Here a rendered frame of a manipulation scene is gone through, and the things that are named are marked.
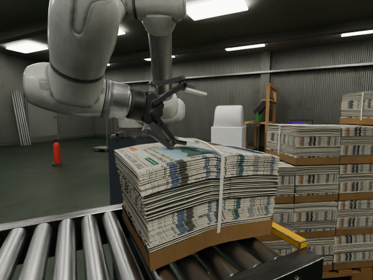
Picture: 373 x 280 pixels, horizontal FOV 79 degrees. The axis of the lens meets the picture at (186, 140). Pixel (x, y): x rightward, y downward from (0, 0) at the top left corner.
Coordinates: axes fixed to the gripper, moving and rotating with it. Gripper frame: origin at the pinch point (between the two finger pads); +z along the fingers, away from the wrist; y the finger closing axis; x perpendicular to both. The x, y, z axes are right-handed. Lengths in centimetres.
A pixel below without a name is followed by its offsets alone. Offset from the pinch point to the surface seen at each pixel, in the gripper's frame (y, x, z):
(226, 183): 15.4, 14.3, 3.1
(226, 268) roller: 32.6, 20.4, 2.0
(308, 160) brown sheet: 10, -28, 95
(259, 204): 20.9, 13.9, 15.5
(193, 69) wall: -251, -794, 388
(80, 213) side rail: 38, -24, -25
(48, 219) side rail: 40, -24, -35
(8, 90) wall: -35, -1003, -250
